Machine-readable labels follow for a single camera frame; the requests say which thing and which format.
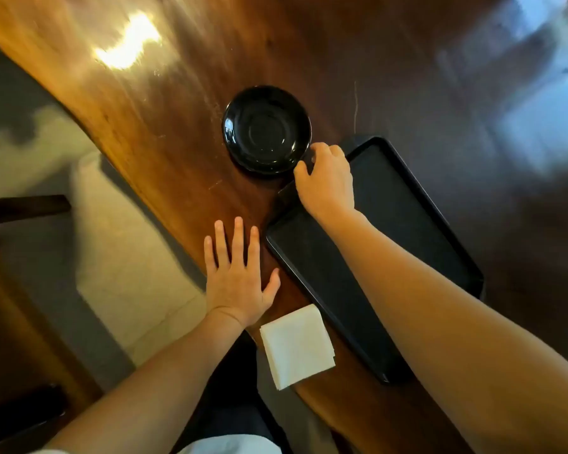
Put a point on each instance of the person's right hand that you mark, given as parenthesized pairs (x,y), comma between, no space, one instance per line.
(326,186)

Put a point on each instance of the person's left hand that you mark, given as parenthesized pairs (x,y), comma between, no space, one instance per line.
(236,288)

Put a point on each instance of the person's left little finger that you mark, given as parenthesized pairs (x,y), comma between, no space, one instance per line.
(209,255)

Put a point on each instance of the person's right thumb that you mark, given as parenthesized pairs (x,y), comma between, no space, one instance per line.
(301,175)

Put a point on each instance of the person's left middle finger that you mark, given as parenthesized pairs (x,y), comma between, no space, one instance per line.
(238,241)

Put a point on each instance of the person's right middle finger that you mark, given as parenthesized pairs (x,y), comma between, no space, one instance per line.
(337,152)

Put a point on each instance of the person's left thumb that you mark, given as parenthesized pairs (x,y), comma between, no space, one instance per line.
(272,282)

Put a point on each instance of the black rectangular tray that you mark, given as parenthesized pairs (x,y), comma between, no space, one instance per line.
(393,217)

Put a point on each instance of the person's right forearm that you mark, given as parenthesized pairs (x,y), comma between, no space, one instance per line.
(454,345)

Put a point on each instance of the person's left forearm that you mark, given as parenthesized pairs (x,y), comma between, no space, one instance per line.
(142,397)

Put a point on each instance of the black round saucer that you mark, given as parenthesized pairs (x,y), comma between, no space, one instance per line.
(266,129)

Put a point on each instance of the white folded napkin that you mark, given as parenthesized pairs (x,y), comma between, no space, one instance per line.
(297,346)

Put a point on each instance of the person's dark trousers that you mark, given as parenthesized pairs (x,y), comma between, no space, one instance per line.
(232,392)

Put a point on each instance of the person's white shirt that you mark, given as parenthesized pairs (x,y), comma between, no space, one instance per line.
(232,445)

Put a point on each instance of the wooden chair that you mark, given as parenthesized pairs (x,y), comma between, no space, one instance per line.
(23,326)

